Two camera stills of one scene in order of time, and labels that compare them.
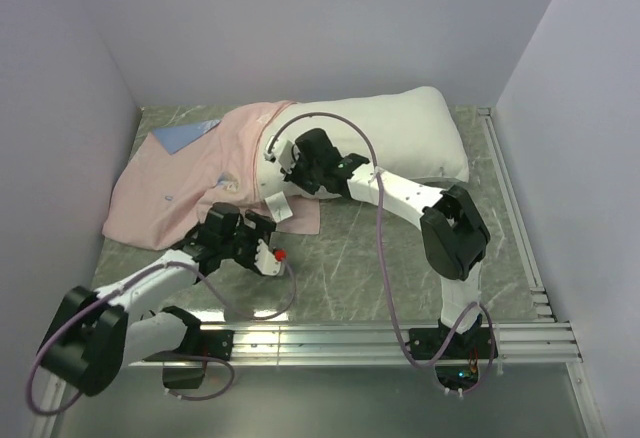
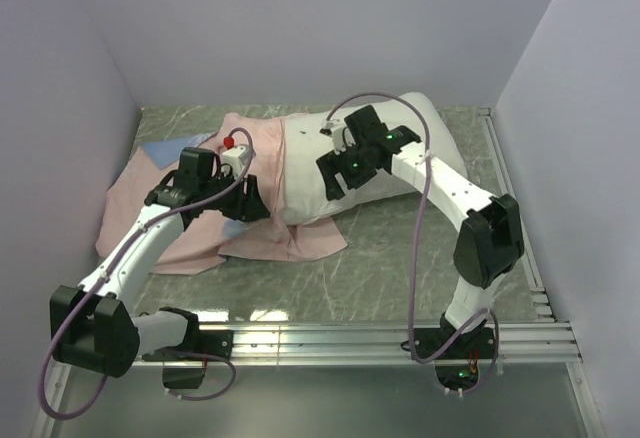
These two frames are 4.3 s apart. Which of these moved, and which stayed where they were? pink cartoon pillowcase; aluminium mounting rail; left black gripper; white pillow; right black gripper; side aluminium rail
Moved: left black gripper; pink cartoon pillowcase; white pillow; right black gripper
Stayed: side aluminium rail; aluminium mounting rail
